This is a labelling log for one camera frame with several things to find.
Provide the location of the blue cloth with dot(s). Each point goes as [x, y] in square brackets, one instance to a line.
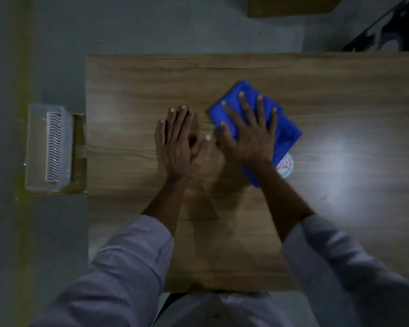
[231, 95]

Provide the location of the wooden table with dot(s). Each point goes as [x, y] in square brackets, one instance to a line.
[344, 200]

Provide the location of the light denim shirt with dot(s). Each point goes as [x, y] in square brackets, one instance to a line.
[129, 269]

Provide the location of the black box with white label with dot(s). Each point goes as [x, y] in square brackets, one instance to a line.
[392, 34]

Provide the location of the person's right hand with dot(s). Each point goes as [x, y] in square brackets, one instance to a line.
[252, 139]

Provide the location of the black trousers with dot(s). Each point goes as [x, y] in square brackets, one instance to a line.
[170, 303]

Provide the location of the person's right forearm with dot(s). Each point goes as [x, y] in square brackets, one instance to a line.
[283, 200]

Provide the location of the clear plastic box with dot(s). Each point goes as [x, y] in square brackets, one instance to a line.
[47, 146]

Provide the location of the person's left forearm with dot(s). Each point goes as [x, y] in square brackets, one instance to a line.
[167, 204]

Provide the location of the person's left hand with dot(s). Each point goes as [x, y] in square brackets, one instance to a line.
[180, 149]

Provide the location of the round white foil lid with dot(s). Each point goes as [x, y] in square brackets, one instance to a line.
[286, 166]

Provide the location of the taped brown cardboard box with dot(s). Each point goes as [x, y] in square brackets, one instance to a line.
[78, 153]

